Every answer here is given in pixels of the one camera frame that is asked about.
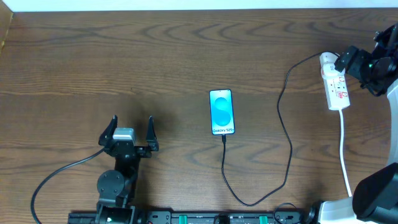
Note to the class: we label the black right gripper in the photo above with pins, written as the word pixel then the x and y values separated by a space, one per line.
pixel 347 59

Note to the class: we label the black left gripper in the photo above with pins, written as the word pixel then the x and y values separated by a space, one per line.
pixel 125 149

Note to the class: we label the blue screen Galaxy smartphone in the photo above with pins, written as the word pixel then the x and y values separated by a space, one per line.
pixel 222 112

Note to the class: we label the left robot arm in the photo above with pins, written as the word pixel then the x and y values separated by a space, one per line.
pixel 117 187

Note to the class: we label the white USB charger plug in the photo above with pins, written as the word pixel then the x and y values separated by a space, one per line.
pixel 327 63

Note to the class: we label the white power strip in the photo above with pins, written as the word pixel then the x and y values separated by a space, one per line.
pixel 335 88

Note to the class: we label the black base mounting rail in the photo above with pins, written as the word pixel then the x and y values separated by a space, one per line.
pixel 167 217

